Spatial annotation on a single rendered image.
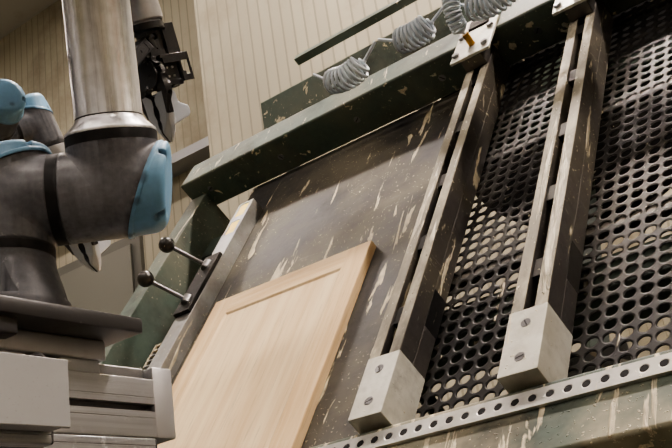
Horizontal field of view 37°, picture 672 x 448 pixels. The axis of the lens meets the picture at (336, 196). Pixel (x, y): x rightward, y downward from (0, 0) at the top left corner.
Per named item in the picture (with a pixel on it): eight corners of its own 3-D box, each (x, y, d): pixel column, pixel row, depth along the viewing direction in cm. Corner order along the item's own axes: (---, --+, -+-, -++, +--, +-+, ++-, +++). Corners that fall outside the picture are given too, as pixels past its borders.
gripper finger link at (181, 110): (201, 133, 181) (187, 83, 181) (175, 139, 177) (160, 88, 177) (191, 137, 184) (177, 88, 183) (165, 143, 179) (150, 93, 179)
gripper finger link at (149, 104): (191, 137, 184) (177, 88, 183) (165, 143, 179) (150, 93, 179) (181, 140, 186) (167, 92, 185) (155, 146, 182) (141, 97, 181)
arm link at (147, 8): (130, -3, 175) (106, 11, 181) (138, 23, 175) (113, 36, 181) (165, -6, 180) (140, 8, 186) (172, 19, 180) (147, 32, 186)
